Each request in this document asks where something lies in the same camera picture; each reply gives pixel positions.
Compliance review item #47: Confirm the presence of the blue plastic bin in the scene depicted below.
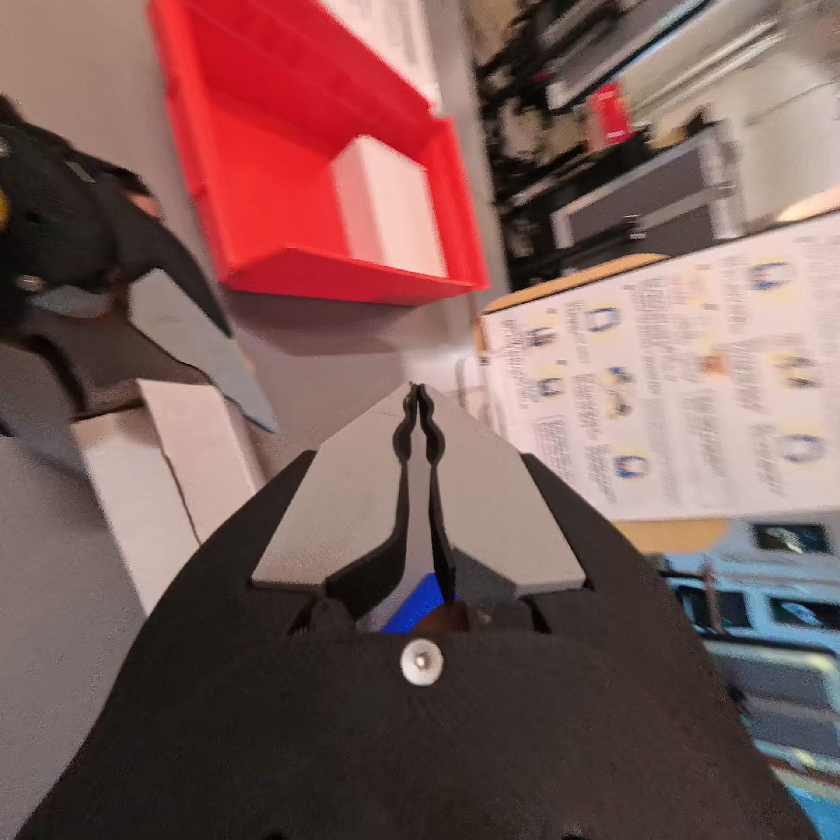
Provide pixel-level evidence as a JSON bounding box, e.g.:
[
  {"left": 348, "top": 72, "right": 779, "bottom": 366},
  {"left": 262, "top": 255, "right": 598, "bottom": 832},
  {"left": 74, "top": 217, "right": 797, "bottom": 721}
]
[{"left": 381, "top": 573, "right": 463, "bottom": 634}]

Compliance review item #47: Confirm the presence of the printed instruction sheet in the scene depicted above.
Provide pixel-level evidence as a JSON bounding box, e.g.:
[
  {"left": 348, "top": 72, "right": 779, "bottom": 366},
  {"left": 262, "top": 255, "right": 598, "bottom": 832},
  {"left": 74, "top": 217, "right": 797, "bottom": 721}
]
[{"left": 479, "top": 210, "right": 840, "bottom": 522}]

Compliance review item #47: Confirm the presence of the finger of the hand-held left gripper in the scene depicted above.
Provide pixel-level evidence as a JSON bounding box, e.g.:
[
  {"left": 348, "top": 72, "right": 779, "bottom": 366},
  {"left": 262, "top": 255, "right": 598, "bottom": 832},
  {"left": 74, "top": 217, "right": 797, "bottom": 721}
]
[
  {"left": 20, "top": 289, "right": 211, "bottom": 421},
  {"left": 128, "top": 269, "right": 280, "bottom": 434}
]

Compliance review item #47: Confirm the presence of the white cardboard box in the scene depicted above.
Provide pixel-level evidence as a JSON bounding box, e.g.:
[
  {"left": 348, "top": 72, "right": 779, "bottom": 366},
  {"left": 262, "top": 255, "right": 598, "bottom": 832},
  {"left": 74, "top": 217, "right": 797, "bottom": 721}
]
[
  {"left": 330, "top": 136, "right": 448, "bottom": 278},
  {"left": 71, "top": 379, "right": 266, "bottom": 614}
]

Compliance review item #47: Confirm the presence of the grey equipment case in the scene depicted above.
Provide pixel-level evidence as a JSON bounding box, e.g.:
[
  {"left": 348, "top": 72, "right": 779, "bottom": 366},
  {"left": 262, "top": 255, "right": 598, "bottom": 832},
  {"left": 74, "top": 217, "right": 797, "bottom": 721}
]
[{"left": 551, "top": 125, "right": 742, "bottom": 263}]

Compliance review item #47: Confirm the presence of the red plastic bin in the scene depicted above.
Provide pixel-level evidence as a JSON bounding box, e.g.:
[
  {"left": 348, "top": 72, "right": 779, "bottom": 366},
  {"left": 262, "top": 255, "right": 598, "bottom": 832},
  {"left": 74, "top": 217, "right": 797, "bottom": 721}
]
[{"left": 147, "top": 0, "right": 492, "bottom": 307}]

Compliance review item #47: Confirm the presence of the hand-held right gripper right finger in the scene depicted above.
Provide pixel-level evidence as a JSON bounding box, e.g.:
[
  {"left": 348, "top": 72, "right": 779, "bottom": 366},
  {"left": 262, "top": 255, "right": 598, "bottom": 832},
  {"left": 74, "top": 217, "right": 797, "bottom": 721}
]
[{"left": 412, "top": 384, "right": 587, "bottom": 601}]

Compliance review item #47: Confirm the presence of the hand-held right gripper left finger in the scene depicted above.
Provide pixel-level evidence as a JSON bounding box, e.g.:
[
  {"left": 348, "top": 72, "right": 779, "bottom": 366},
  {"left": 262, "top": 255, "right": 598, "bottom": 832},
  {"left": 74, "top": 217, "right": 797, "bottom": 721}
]
[{"left": 251, "top": 382, "right": 421, "bottom": 588}]

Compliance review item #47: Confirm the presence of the wooden sign board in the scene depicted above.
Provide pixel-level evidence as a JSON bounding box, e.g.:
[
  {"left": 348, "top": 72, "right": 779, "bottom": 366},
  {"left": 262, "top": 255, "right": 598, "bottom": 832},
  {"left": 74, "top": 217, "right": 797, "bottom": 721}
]
[{"left": 472, "top": 190, "right": 840, "bottom": 555}]

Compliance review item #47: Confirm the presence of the red storage case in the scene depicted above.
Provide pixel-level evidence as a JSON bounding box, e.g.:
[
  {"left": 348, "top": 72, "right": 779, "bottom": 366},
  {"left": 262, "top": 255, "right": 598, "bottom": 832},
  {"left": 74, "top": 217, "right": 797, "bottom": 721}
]
[{"left": 587, "top": 82, "right": 634, "bottom": 145}]

